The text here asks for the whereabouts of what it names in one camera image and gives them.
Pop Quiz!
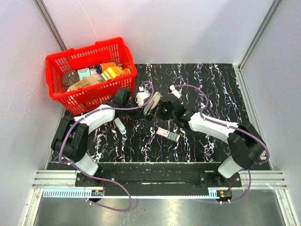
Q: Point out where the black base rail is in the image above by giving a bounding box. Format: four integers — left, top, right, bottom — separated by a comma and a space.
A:
75, 162, 242, 198

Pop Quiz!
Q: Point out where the yellow green box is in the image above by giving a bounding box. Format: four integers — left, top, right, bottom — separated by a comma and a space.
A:
101, 66, 123, 81

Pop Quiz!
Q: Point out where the dark stapler magazine part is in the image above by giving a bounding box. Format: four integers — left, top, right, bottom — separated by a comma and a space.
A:
143, 92, 162, 115

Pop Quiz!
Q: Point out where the staple box with tray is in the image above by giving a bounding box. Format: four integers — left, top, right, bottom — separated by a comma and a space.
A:
156, 127, 180, 142

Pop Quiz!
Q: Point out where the brown cardboard packet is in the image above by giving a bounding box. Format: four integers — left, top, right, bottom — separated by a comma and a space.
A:
67, 75, 99, 91

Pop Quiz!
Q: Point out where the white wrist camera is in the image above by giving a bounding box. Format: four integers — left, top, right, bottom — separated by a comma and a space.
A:
169, 85, 181, 99
136, 86, 151, 106

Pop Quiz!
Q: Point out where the teal small box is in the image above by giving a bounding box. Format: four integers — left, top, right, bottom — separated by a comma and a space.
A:
77, 68, 91, 80

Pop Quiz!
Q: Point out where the brown round item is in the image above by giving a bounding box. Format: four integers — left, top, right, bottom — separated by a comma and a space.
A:
61, 70, 79, 88

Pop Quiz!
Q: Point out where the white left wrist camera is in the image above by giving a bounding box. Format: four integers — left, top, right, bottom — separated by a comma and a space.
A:
136, 86, 151, 106

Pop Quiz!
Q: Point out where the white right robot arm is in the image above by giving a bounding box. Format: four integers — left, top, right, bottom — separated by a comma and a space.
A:
157, 97, 268, 186

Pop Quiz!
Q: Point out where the orange cylinder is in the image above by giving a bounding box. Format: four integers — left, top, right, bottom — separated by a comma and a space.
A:
94, 62, 117, 74

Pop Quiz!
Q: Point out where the red plastic basket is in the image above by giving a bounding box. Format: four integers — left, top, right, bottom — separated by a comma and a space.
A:
45, 37, 137, 115

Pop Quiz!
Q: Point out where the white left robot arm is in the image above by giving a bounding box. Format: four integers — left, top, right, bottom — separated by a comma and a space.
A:
51, 88, 151, 186

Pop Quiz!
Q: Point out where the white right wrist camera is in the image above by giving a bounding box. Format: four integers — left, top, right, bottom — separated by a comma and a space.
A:
169, 85, 181, 99

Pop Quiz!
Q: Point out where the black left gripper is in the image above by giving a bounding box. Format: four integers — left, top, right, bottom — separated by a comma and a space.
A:
123, 97, 146, 121

